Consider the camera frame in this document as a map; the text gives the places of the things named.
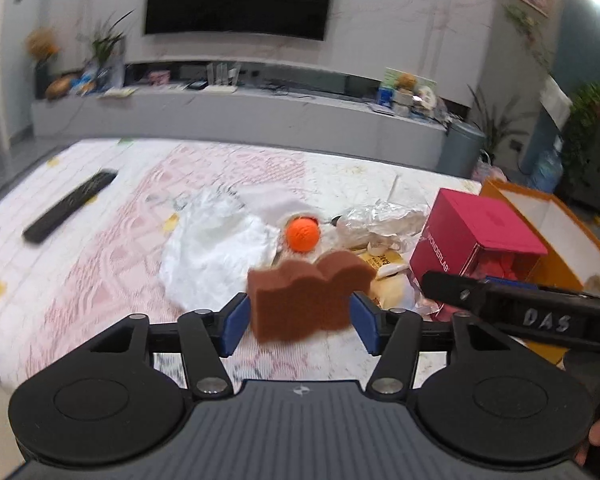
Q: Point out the yellow paper sheet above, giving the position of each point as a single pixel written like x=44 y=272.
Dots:
x=119 y=92

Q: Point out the white router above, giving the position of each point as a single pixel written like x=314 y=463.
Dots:
x=222 y=82

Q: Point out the orange cardboard box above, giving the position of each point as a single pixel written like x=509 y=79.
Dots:
x=555 y=260

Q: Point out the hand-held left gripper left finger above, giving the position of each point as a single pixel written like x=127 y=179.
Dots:
x=237 y=322

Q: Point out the small pink box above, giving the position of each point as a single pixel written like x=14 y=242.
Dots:
x=158 y=77

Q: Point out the trailing vine plant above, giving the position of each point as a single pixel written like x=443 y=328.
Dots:
x=522 y=25

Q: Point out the snake plant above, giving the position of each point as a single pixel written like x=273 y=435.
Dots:
x=495 y=125

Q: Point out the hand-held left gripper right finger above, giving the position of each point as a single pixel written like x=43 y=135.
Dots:
x=365 y=325

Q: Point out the white marble television console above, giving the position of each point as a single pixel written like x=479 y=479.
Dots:
x=280 y=120

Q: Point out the brown round bread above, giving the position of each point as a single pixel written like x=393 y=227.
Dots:
x=59 y=89

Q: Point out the green plant in glass vase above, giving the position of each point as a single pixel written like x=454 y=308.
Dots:
x=105 y=45

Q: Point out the orange ball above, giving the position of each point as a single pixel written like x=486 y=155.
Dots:
x=303 y=234

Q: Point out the brown sponge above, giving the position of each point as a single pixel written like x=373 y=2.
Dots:
x=305 y=300

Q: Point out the clear plastic wrap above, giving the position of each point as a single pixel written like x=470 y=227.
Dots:
x=380 y=220

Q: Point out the bushy green pothos plant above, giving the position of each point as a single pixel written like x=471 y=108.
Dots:
x=587 y=115

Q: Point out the white hanging cloth bag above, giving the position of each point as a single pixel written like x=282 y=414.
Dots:
x=555 y=102

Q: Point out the green picture board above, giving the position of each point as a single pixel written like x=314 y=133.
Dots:
x=392 y=77

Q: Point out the white tissue paper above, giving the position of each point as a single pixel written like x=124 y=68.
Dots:
x=275 y=202

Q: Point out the blue water bottle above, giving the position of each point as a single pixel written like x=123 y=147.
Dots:
x=547 y=167

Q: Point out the black remote control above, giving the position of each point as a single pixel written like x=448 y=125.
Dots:
x=67 y=207

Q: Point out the brown teddy bear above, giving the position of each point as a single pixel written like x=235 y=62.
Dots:
x=407 y=82

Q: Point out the yellow snack packet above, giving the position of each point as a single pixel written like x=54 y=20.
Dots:
x=382 y=261

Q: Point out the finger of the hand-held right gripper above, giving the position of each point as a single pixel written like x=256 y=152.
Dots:
x=450 y=287

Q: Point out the grey trash can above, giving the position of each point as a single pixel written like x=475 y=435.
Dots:
x=460 y=150

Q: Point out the yellow cloth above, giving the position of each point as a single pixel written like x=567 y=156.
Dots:
x=397 y=292

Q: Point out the dried flowers in vase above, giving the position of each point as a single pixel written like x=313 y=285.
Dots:
x=42 y=50

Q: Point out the red box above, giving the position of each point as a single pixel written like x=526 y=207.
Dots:
x=470 y=225

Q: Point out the pink woven basket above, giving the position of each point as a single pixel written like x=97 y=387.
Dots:
x=486 y=166

